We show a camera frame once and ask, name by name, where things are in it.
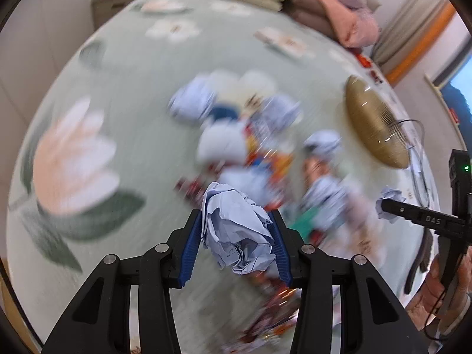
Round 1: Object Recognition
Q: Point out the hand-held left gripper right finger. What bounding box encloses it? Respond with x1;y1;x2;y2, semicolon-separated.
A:
271;209;430;354

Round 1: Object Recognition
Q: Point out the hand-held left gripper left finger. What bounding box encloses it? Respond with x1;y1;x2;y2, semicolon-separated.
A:
41;209;203;354

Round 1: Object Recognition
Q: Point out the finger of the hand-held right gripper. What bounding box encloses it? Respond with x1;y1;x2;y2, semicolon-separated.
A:
381;199;468;236

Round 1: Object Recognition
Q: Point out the small blue paper ball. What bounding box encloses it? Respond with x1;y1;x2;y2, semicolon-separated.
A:
375;187;406;224

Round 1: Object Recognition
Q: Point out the grey plaid bow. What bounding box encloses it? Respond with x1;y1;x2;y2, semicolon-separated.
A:
299;175;369;237

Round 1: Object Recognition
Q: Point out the gold ribbed basket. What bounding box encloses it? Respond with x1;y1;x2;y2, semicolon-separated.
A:
345;75;411;168

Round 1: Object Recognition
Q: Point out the blue white red plush toy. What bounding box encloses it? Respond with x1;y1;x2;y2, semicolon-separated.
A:
197;105;251;166

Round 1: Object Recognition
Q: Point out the person's right hand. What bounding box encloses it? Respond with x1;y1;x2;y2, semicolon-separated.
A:
406;257;472;340

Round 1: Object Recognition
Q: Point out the green snack packet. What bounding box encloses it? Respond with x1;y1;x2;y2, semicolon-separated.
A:
288;206;321;233

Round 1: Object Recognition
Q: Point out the red snack packet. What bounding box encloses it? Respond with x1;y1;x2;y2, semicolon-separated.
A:
175;177;207;203
221;288;303;351

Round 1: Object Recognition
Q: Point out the pink capybara snack packet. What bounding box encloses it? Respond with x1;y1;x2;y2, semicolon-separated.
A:
302;155;332;189

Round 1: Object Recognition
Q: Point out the orange foil snack packet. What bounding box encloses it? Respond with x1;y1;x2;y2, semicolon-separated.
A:
245;118;296;172

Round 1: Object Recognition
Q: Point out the beige curtain with orange stripe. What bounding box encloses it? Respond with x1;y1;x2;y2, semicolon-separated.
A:
371;0;460;85

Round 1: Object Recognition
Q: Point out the pink quilt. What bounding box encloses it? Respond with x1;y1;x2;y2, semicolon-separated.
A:
284;0;382;48

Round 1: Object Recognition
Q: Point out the bedside cabinet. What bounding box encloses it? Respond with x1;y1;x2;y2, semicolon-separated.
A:
91;0;148;30

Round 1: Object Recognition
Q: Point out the dark strap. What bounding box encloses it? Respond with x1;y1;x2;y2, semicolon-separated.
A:
404;229;434;296

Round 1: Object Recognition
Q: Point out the black cable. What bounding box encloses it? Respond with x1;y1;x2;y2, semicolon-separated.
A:
395;119;432;209

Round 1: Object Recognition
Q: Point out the wall picture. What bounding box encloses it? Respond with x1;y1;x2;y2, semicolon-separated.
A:
424;64;472;137

